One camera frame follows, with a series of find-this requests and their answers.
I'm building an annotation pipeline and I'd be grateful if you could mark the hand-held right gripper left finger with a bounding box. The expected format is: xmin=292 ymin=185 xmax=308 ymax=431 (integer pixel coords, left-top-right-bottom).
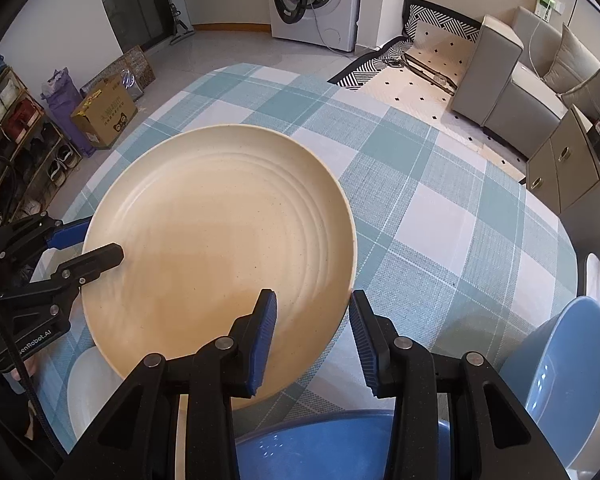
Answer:
xmin=55 ymin=288 xmax=278 ymax=480

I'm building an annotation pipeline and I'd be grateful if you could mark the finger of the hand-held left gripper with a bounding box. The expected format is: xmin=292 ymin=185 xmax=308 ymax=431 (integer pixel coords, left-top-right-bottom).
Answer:
xmin=0 ymin=242 xmax=125 ymax=319
xmin=0 ymin=212 xmax=93 ymax=271

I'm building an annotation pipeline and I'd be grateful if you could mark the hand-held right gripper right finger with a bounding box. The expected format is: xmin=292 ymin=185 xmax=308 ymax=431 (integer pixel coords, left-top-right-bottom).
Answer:
xmin=348 ymin=290 xmax=571 ymax=480

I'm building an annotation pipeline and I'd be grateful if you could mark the cream plate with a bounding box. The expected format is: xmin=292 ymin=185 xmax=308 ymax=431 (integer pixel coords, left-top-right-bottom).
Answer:
xmin=80 ymin=125 xmax=357 ymax=408
xmin=66 ymin=345 xmax=131 ymax=456

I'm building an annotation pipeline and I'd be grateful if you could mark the blue bowl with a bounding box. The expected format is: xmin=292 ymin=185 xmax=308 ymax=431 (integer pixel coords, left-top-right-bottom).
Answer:
xmin=499 ymin=296 xmax=600 ymax=468
xmin=235 ymin=408 xmax=453 ymax=480

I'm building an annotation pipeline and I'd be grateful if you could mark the person's left hand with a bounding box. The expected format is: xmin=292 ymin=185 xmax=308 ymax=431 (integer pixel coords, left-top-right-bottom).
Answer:
xmin=9 ymin=352 xmax=45 ymax=384

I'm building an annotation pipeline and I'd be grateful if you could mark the shoe rack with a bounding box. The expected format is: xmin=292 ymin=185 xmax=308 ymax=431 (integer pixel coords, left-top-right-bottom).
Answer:
xmin=0 ymin=55 xmax=83 ymax=221

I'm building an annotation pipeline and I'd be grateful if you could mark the cardboard box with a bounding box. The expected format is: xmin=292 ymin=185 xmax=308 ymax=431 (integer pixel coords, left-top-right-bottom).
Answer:
xmin=70 ymin=76 xmax=139 ymax=150

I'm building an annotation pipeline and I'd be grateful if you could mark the purple bag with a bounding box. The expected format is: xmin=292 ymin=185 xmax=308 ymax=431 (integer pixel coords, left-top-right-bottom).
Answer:
xmin=41 ymin=67 xmax=96 ymax=157

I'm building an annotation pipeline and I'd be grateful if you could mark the flat patterned carton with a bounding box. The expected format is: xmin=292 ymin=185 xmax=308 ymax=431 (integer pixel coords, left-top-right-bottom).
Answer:
xmin=82 ymin=45 xmax=157 ymax=101

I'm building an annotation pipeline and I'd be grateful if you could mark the floor mop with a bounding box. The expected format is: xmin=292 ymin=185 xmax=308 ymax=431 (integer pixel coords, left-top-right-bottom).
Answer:
xmin=165 ymin=0 xmax=197 ymax=46

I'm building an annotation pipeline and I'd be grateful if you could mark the dark glass door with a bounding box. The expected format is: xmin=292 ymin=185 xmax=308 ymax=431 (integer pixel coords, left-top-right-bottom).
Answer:
xmin=94 ymin=0 xmax=168 ymax=48

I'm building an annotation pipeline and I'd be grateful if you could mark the beige side cabinet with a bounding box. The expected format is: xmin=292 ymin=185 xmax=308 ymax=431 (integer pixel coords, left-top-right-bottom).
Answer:
xmin=525 ymin=105 xmax=600 ymax=261

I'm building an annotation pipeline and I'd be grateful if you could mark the grey sofa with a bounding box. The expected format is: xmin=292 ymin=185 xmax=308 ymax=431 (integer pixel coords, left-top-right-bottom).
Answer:
xmin=450 ymin=6 xmax=600 ymax=161

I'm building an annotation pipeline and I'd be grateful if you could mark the white washing machine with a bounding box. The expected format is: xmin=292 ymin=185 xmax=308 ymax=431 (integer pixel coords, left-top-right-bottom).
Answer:
xmin=266 ymin=0 xmax=365 ymax=53

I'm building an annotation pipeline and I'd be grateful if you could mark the white wall device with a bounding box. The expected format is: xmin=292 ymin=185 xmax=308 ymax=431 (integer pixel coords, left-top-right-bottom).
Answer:
xmin=534 ymin=0 xmax=563 ymax=21

